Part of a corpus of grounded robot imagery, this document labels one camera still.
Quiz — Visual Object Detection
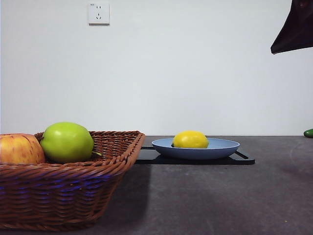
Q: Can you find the blue round plate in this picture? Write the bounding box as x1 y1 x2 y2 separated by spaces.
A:
151 138 241 161

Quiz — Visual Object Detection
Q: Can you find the white wall socket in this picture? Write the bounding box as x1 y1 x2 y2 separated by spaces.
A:
88 2 111 26

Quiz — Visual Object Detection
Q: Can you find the green apple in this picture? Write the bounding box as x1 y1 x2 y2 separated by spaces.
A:
40 121 103 164

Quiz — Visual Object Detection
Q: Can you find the black flat tray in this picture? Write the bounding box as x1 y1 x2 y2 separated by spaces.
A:
134 146 256 165

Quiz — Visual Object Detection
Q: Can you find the yellow lemon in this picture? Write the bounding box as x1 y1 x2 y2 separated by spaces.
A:
171 130 209 149

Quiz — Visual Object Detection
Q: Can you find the red and yellow apple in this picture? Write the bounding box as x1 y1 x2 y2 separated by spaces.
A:
0 133 46 165

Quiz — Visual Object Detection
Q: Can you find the brown woven wicker basket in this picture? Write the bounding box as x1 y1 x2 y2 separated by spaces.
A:
0 130 146 232

